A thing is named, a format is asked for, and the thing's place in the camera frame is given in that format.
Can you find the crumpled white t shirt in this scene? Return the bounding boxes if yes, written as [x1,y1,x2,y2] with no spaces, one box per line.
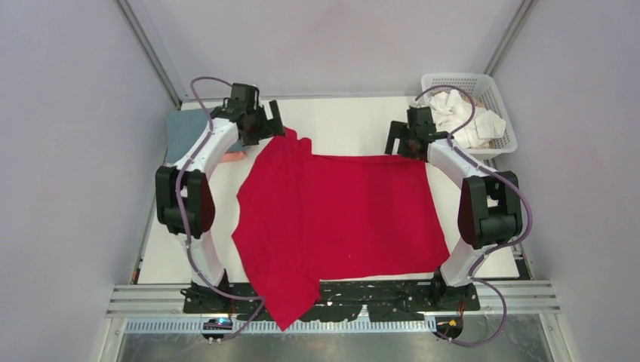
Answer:
[410,89,506,149]

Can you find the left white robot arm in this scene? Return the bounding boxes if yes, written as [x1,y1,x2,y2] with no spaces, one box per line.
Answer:
[155,83,285,312]

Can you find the white plastic laundry basket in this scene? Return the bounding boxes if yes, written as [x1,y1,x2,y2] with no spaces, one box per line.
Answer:
[420,72,518,161]

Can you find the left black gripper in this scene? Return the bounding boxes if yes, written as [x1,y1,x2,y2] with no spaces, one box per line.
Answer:
[242,102,286,148]

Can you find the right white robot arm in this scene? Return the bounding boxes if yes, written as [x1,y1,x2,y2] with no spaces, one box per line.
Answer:
[385,107,523,310]

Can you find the white slotted cable duct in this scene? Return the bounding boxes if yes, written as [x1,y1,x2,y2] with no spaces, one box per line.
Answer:
[124,317,436,334]

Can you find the folded grey-blue t shirt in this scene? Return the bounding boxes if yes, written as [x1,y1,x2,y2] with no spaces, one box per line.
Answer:
[163,109,249,167]

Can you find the red t shirt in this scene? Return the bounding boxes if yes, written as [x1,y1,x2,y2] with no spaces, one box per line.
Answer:
[232,129,450,330]

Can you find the folded salmon pink t shirt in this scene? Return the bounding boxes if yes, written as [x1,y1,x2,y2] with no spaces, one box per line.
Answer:
[220,151,247,163]

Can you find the aluminium frame rails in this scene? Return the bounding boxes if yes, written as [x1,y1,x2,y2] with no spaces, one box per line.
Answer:
[106,280,562,318]

